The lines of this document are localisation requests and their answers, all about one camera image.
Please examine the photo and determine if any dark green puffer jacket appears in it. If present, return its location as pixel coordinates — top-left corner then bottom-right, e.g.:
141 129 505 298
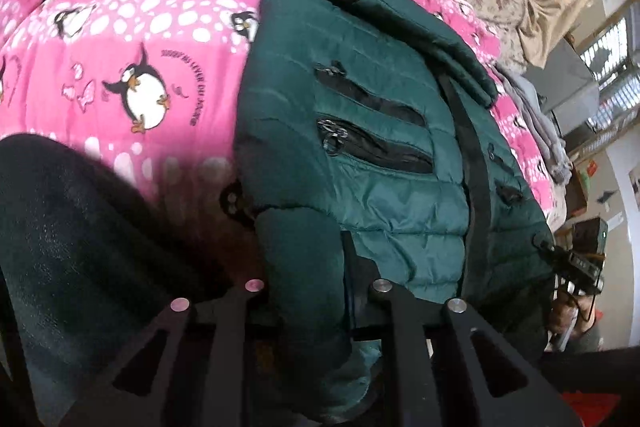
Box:
232 0 563 423

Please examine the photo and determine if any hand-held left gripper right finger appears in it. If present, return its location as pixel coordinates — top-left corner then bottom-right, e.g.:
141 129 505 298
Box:
341 231 568 427

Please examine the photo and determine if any window with metal grille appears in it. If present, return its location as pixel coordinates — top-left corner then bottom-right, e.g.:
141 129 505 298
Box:
580 4 640 130

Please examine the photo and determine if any person's right hand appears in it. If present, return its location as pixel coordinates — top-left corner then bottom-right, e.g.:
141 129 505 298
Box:
549 293 595 350

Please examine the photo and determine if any grey metal cabinet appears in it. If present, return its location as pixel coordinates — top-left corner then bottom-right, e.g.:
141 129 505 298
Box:
525 38 601 130

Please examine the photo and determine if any pink penguin print blanket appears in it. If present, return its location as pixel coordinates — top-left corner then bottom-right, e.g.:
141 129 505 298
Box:
0 0 558 228

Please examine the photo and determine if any grey folded garment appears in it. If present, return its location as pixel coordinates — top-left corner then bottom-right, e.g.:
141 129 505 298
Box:
492 64 573 185

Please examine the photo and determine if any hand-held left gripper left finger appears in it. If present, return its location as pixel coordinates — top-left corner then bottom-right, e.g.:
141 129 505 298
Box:
75 278 267 427

